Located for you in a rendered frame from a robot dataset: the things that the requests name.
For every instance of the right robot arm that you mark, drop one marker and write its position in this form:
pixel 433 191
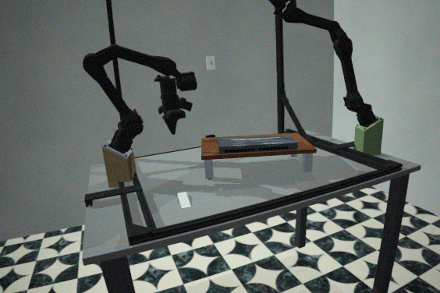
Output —
pixel 93 63

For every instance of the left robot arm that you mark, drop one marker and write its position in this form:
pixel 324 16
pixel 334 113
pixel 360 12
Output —
pixel 343 48

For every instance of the grey network switch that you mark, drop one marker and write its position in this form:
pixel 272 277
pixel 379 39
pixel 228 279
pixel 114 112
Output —
pixel 256 144

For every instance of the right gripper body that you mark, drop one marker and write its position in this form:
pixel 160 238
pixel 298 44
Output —
pixel 169 102

